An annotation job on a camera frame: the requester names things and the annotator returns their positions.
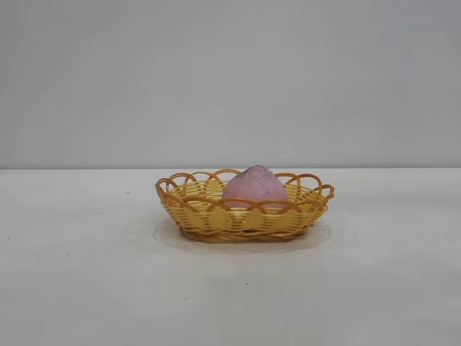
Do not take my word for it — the pink speckled peach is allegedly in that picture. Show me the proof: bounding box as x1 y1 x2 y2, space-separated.
221 164 289 213

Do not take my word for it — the yellow woven plastic basket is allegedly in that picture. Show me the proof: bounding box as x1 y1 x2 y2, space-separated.
154 167 335 243

